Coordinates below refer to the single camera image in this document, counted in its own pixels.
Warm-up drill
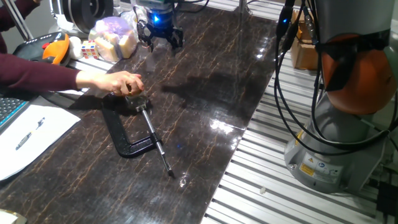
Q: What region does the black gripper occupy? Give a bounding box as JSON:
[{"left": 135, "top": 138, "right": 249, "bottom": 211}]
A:
[{"left": 136, "top": 4, "right": 185, "bottom": 53}]

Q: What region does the small clear glass jar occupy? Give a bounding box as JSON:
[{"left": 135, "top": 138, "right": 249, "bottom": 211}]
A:
[{"left": 125, "top": 94, "right": 150, "bottom": 113}]

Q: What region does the person's bare hand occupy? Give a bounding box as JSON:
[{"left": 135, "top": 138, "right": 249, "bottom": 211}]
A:
[{"left": 76, "top": 70, "right": 146, "bottom": 97}]

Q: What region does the yellow foam block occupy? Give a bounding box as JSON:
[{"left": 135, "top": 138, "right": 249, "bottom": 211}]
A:
[
  {"left": 94, "top": 36, "right": 119, "bottom": 62},
  {"left": 118, "top": 30, "right": 138, "bottom": 59}
]

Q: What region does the clear plastic bag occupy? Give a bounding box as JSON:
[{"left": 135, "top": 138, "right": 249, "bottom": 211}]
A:
[{"left": 119, "top": 6, "right": 147, "bottom": 29}]

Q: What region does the purple plastic bag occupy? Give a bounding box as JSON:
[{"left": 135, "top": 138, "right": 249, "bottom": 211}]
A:
[{"left": 88, "top": 16, "right": 139, "bottom": 63}]

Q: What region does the dark marble pattern mat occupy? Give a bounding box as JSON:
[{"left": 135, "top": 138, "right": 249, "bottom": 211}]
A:
[{"left": 0, "top": 2, "right": 290, "bottom": 224}]

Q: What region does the Rubik's cube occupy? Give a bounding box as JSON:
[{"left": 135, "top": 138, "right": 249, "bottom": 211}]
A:
[{"left": 81, "top": 40, "right": 100, "bottom": 60}]

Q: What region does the black filament spool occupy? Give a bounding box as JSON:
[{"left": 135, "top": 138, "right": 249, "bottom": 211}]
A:
[{"left": 62, "top": 0, "right": 114, "bottom": 34}]

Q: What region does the white plush ball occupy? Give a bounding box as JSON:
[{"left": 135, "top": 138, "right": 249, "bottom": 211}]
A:
[{"left": 68, "top": 36, "right": 84, "bottom": 60}]

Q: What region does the black C-clamp with steel screw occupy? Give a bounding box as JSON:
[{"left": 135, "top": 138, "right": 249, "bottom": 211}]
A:
[{"left": 101, "top": 91, "right": 175, "bottom": 179}]

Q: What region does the orange black teach pendant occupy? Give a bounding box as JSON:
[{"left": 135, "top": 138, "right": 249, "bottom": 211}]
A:
[{"left": 12, "top": 30, "right": 71, "bottom": 67}]

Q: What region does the open cardboard box with blocks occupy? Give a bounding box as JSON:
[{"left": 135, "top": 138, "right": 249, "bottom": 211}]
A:
[{"left": 289, "top": 9, "right": 320, "bottom": 71}]

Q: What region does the white paper sheet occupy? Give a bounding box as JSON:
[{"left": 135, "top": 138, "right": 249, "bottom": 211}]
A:
[{"left": 0, "top": 104, "right": 81, "bottom": 181}]

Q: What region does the black silver pen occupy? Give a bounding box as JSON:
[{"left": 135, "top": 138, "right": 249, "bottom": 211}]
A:
[{"left": 15, "top": 117, "right": 46, "bottom": 151}]

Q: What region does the black computer keyboard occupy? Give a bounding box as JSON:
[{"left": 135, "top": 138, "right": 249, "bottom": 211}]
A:
[{"left": 0, "top": 96, "right": 30, "bottom": 131}]

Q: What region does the black cable bundle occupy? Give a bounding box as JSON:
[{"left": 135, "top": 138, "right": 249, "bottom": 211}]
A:
[{"left": 273, "top": 0, "right": 398, "bottom": 156}]

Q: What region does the upright aluminium post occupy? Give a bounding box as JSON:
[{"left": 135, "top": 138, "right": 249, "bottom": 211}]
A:
[{"left": 1, "top": 0, "right": 34, "bottom": 41}]

